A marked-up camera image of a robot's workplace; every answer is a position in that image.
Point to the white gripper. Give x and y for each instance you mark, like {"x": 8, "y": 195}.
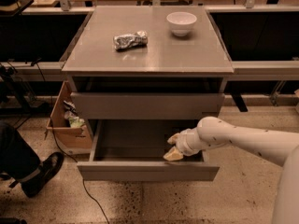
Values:
{"x": 184, "y": 144}

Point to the grey drawer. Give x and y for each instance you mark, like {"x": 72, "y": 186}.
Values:
{"x": 96, "y": 105}
{"x": 133, "y": 151}

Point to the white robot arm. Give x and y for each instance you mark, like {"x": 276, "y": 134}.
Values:
{"x": 280, "y": 148}

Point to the grey drawer cabinet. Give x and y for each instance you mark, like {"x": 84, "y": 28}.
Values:
{"x": 135, "y": 84}

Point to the grey top drawer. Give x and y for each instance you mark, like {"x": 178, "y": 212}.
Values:
{"x": 96, "y": 105}

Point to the cardboard box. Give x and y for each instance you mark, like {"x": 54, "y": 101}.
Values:
{"x": 72, "y": 140}

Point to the trash wrappers in box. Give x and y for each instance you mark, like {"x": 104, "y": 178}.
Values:
{"x": 71, "y": 115}

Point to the crumpled foil chip bag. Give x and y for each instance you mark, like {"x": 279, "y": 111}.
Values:
{"x": 132, "y": 40}

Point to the white ceramic bowl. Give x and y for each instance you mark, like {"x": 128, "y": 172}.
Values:
{"x": 181, "y": 23}

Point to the black shoe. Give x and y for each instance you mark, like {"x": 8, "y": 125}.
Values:
{"x": 48, "y": 169}

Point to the dark trouser leg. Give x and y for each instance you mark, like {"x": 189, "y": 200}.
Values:
{"x": 17, "y": 158}

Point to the grey metal rail frame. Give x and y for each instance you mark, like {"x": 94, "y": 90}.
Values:
{"x": 264, "y": 69}

